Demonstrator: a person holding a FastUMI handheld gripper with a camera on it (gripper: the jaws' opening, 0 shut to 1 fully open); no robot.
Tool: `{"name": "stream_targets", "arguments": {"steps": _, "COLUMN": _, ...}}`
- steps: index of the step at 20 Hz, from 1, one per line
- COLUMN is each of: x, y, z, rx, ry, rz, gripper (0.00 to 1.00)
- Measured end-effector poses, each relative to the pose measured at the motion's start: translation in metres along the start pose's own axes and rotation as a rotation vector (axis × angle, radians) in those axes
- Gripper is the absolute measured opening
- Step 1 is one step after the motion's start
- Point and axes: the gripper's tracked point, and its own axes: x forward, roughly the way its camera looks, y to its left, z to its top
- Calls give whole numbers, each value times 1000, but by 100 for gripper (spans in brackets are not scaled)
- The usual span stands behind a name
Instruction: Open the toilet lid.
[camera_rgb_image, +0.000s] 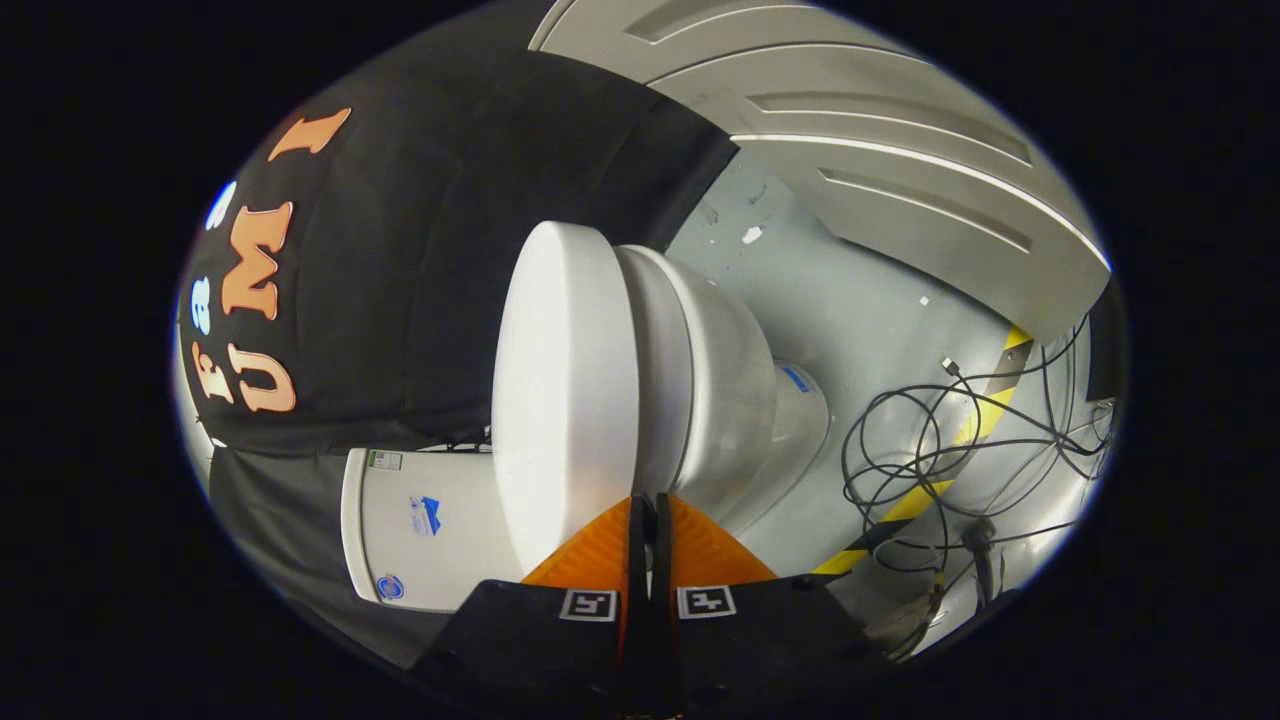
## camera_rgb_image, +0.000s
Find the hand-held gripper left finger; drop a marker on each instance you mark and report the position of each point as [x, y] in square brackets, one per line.
[560, 650]

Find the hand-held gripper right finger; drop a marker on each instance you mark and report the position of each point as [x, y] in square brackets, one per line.
[740, 650]

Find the white toilet lid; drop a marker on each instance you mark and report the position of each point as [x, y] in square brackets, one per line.
[560, 400]

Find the white toilet bowl with seat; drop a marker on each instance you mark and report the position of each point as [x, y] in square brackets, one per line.
[710, 380]

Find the black power plug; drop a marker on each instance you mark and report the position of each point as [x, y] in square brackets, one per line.
[985, 550]

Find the yellow black floor tape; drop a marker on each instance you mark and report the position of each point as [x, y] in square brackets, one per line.
[985, 420]

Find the black backdrop cloth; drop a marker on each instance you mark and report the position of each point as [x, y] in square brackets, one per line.
[400, 300]

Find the grey panelled cabinet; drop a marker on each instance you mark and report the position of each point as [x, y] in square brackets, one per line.
[880, 150]

